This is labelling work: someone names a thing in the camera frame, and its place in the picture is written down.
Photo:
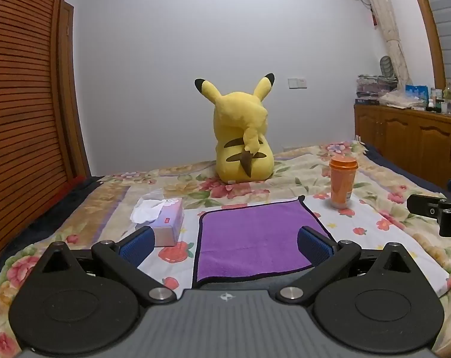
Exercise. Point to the stack of folded cloths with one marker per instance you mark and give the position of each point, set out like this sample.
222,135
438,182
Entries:
374,86

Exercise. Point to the wooden window frame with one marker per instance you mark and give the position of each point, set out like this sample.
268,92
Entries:
428,26

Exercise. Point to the beige crumpled cloth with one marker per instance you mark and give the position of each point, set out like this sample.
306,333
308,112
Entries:
400,100

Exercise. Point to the green bottle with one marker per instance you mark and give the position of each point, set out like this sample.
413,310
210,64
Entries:
448,92

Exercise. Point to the dark flat box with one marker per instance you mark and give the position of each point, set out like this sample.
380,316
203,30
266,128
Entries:
372,101

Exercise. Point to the beige lace curtain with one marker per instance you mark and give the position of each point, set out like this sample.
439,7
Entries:
386,18

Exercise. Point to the wooden louvred wardrobe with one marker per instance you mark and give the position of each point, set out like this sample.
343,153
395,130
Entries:
24,119

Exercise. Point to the floral bed sheet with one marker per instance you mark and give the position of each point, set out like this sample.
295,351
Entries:
378,209

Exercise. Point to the white wall switch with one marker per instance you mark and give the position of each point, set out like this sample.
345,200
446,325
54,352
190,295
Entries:
297,83

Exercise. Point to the tissue box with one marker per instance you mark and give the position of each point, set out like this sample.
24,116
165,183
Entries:
169,220

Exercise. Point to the purple towel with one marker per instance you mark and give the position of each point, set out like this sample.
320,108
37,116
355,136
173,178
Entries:
248,238

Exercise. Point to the orange cup with lid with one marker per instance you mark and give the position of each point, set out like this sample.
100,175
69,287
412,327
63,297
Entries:
341,186

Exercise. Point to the blue packet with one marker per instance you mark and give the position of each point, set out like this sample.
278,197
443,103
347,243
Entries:
416,92

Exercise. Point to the grey window blind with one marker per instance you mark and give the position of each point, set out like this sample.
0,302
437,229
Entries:
449,26

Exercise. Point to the yellow plush toy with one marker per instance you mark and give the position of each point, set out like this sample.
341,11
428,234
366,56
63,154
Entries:
240,126

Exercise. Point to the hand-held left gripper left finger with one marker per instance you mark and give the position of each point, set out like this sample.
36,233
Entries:
138,245

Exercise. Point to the grey hand fan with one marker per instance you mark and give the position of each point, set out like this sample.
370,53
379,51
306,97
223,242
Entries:
387,66

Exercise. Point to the wooden cabinet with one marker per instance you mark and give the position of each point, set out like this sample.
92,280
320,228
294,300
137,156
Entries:
404,138

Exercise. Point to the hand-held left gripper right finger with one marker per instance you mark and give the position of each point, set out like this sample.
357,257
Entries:
315,246

